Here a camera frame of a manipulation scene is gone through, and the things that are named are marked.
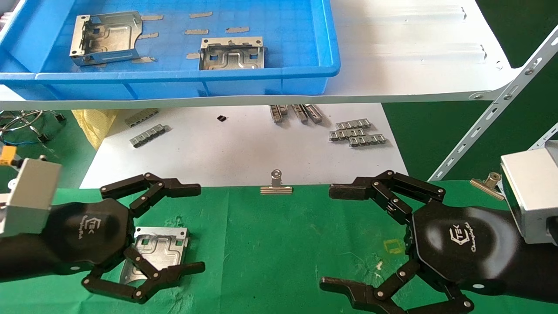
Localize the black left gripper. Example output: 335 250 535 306
46 172 205 304

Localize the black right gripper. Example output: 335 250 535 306
320 170 521 314

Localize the stamped sheet metal bracket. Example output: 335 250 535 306
199 37 265 71
120 226 191 285
70 12 143 67

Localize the green table cloth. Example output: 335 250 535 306
0 181 558 314

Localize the silver binder clip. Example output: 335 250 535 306
260 169 293 195

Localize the yellow plastic bag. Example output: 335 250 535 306
72 109 118 151

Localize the brass binder clip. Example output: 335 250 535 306
470 172 506 201

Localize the black stool with chrome base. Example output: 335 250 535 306
0 110 66 144

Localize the white metal shelf board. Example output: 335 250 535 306
0 0 524 111

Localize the blue plastic tray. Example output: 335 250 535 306
0 0 341 101

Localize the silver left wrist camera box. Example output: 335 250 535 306
0 158 61 238

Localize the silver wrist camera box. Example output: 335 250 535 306
0 158 61 238
499 140 558 245

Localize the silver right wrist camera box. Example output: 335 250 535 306
499 140 558 245

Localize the thin blue cable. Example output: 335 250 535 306
0 133 53 151

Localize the white perforated shelf post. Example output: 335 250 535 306
429 26 558 181
530 123 558 151

